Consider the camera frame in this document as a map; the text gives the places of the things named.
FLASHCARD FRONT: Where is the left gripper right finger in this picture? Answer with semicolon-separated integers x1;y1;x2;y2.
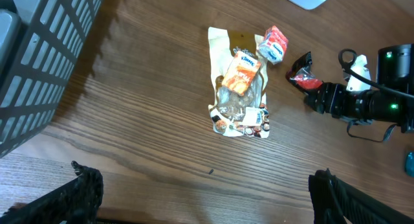
308;169;413;224

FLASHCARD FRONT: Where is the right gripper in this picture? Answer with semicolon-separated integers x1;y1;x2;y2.
305;82;351;118

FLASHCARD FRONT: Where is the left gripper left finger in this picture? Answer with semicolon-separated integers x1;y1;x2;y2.
1;161;104;224

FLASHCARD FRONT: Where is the red small packet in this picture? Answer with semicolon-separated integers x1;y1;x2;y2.
285;51;323;94

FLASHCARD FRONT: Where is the red white tissue pack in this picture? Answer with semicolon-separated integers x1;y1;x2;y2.
259;26;289;65

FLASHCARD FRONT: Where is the orange small box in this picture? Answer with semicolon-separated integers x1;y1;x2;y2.
221;51;261;96

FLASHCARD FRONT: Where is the beige snack pouch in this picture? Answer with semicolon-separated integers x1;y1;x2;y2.
208;27;270;138

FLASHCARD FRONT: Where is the blue mouthwash bottle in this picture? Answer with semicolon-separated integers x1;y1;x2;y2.
404;151;414;177

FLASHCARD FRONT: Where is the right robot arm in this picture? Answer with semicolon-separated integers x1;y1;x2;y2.
305;44;413;133

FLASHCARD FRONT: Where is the grey plastic shopping basket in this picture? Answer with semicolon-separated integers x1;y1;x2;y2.
1;0;104;157

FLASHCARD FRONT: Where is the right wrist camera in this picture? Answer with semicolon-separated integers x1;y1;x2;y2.
342;54;372;93

